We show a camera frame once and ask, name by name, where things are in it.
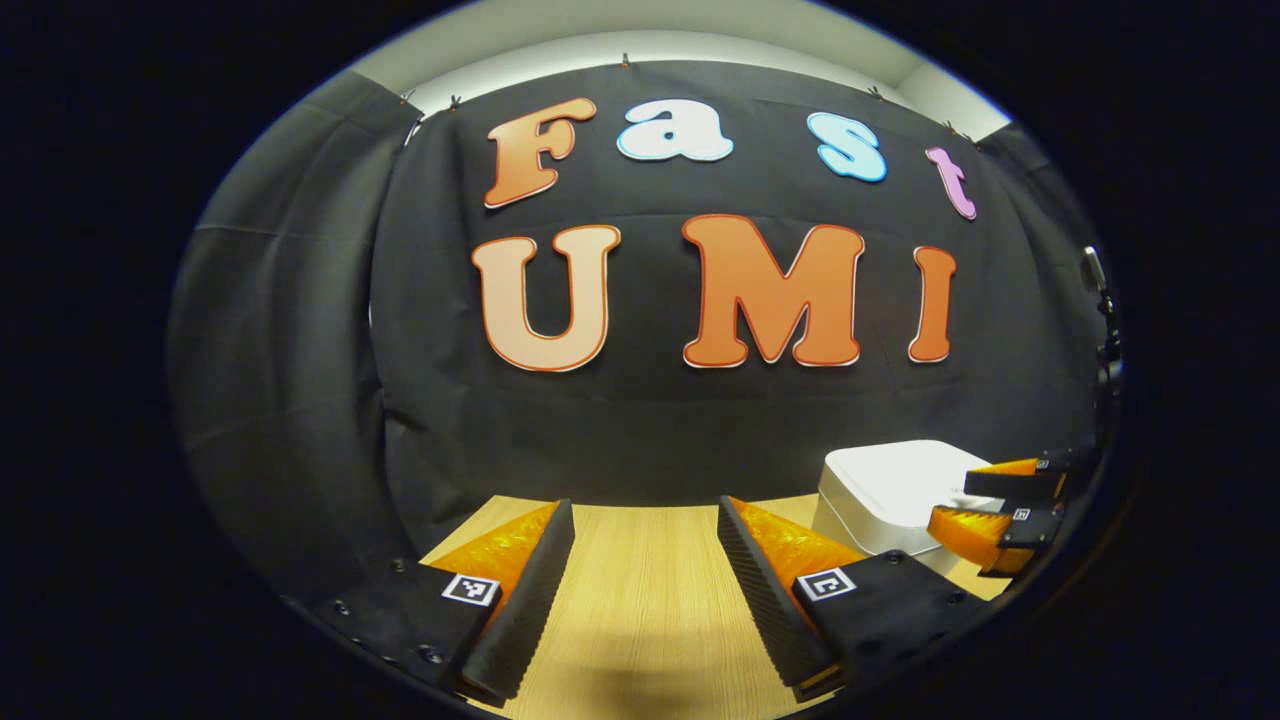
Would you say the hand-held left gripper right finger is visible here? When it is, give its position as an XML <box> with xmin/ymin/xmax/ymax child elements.
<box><xmin>717</xmin><ymin>495</ymin><xmax>1006</xmax><ymax>701</ymax></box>

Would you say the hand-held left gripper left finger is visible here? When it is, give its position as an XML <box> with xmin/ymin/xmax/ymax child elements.
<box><xmin>285</xmin><ymin>498</ymin><xmax>577</xmax><ymax>707</ymax></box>

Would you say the white desktop garbage bin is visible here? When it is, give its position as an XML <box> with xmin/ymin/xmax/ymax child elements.
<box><xmin>812</xmin><ymin>440</ymin><xmax>1001</xmax><ymax>576</ymax></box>

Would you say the wooden desktop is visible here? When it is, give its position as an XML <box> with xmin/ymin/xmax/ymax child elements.
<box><xmin>420</xmin><ymin>492</ymin><xmax>1011</xmax><ymax>720</ymax></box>

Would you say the black backdrop cloth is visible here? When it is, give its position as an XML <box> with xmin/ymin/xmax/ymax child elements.
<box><xmin>168</xmin><ymin>60</ymin><xmax>1121</xmax><ymax>601</ymax></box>

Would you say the row of small cloth clips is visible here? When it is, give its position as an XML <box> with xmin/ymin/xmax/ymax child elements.
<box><xmin>400</xmin><ymin>54</ymin><xmax>986</xmax><ymax>146</ymax></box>

